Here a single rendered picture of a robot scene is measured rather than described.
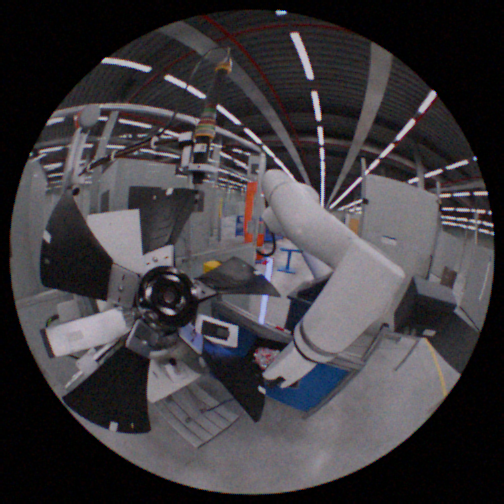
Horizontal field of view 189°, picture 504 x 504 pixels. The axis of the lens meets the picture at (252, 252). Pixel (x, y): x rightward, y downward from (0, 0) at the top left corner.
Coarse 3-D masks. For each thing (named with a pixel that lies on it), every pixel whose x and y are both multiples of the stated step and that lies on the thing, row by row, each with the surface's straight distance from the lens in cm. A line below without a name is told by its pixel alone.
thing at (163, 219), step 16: (160, 192) 55; (176, 192) 53; (192, 192) 52; (144, 208) 52; (160, 208) 48; (176, 208) 46; (192, 208) 45; (144, 224) 48; (160, 224) 43; (176, 224) 41; (144, 240) 44; (160, 240) 40; (176, 240) 38
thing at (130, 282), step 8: (112, 272) 34; (120, 272) 34; (128, 272) 33; (112, 280) 35; (120, 280) 35; (128, 280) 34; (136, 280) 33; (112, 288) 36; (128, 288) 35; (136, 288) 35; (112, 296) 38; (120, 296) 37; (128, 296) 36; (120, 304) 38; (128, 304) 37
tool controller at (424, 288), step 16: (416, 288) 61; (432, 288) 67; (448, 288) 78; (400, 304) 71; (416, 304) 60; (432, 304) 64; (448, 304) 70; (400, 320) 66; (416, 320) 66; (432, 320) 70; (416, 336) 75; (432, 336) 80
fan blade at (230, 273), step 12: (228, 264) 55; (240, 264) 57; (204, 276) 44; (216, 276) 46; (228, 276) 46; (240, 276) 48; (252, 276) 51; (264, 276) 56; (216, 288) 39; (228, 288) 41; (240, 288) 42; (252, 288) 45; (264, 288) 49
